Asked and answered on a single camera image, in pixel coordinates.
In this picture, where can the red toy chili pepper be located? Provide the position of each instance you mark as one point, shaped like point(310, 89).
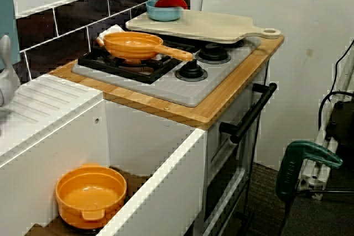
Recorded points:
point(171, 0)

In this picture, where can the light blue plastic bowl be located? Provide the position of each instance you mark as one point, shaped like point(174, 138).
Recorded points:
point(163, 14)

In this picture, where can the pale wooden cutting board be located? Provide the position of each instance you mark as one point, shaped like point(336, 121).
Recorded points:
point(210, 26)

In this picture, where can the orange toy frying pan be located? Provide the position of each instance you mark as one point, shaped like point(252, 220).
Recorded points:
point(130, 44)

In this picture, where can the black stove knob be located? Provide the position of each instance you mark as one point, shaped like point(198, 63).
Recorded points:
point(213, 53)
point(191, 71)

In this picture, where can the small orange toy piece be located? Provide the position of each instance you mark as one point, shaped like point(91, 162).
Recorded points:
point(100, 42)

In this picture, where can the black burner grate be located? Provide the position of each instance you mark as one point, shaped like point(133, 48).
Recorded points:
point(94, 60)

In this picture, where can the wooden countertop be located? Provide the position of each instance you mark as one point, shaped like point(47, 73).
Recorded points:
point(193, 114)

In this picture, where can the white toy oven cabinet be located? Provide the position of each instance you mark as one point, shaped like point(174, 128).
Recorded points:
point(221, 147)

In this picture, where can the grey toy faucet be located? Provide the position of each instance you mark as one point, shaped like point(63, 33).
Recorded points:
point(7, 81)

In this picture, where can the black clamp block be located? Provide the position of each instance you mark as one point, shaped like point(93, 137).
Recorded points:
point(341, 125)

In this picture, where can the green power drill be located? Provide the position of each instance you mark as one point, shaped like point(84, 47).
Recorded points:
point(293, 164)

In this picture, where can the white toy sink unit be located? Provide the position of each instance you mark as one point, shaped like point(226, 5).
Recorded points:
point(155, 191)

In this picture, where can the orange toy pot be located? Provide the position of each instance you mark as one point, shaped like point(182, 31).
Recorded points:
point(88, 191)

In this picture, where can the aluminium frame rail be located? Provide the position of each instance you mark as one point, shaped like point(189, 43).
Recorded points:
point(326, 142)

